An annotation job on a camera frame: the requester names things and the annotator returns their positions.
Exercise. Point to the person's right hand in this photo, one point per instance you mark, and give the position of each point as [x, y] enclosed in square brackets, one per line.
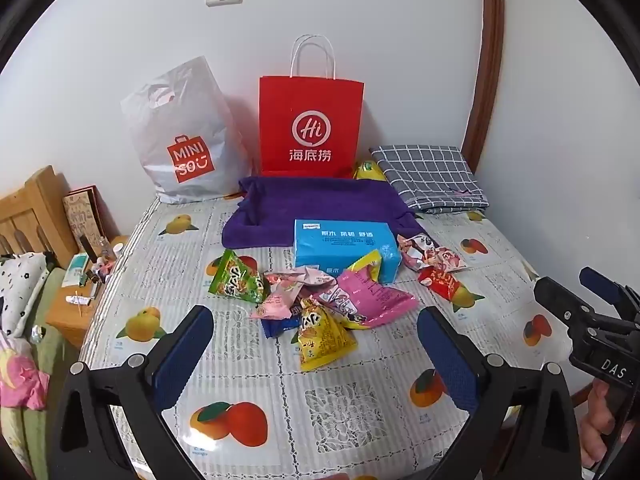
[595, 430]

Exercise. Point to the yellow snack packet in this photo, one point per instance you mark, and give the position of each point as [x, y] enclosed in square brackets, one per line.
[322, 332]

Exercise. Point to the wooden nightstand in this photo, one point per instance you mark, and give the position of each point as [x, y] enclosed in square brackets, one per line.
[70, 317]

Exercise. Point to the wooden headboard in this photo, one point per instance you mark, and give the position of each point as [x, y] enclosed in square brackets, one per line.
[30, 210]

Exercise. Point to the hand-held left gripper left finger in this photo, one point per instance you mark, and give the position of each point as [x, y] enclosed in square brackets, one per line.
[185, 355]

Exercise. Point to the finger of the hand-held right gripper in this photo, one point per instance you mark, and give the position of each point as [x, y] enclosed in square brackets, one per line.
[597, 280]
[565, 305]

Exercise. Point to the white plastic shopping bag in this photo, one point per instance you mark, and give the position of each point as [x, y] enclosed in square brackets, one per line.
[175, 125]

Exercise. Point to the grey checked folded cloth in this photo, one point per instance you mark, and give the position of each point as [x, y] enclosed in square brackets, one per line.
[425, 175]

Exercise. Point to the white teal box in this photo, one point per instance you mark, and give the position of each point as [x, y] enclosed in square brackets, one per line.
[75, 270]

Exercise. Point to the large pink snack packet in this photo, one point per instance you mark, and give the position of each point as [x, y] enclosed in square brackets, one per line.
[375, 302]

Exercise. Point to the small clear bottle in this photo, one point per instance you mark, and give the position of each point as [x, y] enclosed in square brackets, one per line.
[105, 249]

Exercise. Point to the purple towel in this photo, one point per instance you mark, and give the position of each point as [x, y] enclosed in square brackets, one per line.
[300, 200]

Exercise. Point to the polka dot pillow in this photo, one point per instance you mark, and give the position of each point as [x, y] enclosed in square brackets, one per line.
[20, 285]

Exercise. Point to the red paper bag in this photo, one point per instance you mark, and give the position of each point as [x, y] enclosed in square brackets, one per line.
[310, 105]

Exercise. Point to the yellow green snack bag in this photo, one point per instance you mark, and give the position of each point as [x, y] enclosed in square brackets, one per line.
[369, 172]

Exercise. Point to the blue tissue pack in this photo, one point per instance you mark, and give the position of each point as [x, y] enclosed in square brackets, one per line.
[340, 245]

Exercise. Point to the green bedsheet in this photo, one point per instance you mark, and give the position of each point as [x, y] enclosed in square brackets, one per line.
[50, 355]

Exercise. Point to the pink white snack packet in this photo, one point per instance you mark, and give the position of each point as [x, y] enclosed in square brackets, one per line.
[414, 246]

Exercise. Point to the pink mushroom print snack packet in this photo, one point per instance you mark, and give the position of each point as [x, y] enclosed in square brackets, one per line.
[440, 282]

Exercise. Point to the pale pink nougat packet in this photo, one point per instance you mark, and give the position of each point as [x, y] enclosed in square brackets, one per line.
[295, 280]

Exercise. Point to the small pink snack packet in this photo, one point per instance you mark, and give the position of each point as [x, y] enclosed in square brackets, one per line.
[272, 307]

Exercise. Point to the pink cloth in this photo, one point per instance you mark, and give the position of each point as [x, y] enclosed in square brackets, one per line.
[20, 380]

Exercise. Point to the fruit print tablecloth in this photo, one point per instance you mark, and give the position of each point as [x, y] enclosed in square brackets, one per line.
[350, 395]

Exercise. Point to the wooden door frame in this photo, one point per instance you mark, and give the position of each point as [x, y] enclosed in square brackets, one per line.
[487, 60]

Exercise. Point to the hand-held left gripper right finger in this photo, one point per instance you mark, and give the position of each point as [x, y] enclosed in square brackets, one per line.
[447, 360]

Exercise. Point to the blue snack packet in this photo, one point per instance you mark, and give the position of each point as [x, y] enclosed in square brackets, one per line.
[275, 328]

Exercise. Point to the green snack packet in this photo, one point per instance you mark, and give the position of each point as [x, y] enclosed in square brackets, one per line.
[237, 277]

